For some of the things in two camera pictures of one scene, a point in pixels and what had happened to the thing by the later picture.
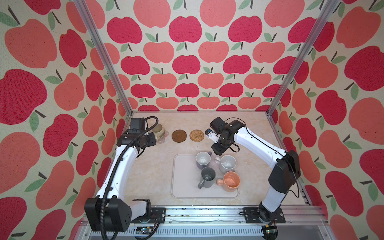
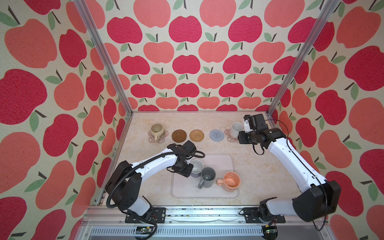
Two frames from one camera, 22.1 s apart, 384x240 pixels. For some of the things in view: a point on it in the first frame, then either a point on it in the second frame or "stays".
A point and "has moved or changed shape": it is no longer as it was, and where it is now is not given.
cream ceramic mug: x=159 y=131 stays
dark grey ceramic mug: x=208 y=174 stays
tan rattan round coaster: x=196 y=135 stays
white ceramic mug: x=227 y=163 has moved or changed shape
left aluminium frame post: x=105 y=54 stays
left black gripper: x=152 y=141 -> x=186 y=173
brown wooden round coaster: x=179 y=136 stays
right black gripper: x=216 y=150 -> x=241 y=137
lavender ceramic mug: x=203 y=159 has moved or changed shape
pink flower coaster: x=162 y=139 stays
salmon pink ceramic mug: x=230 y=182 stays
